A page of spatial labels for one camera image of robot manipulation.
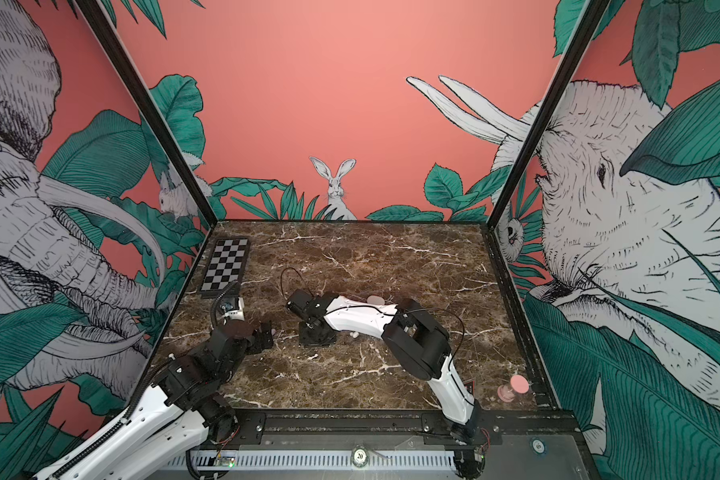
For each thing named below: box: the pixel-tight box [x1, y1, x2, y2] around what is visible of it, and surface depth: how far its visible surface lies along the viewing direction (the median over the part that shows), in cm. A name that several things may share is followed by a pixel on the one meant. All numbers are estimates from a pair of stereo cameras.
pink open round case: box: [497, 374, 529, 403], surface depth 75 cm
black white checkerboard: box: [199, 238, 251, 299], surface depth 105 cm
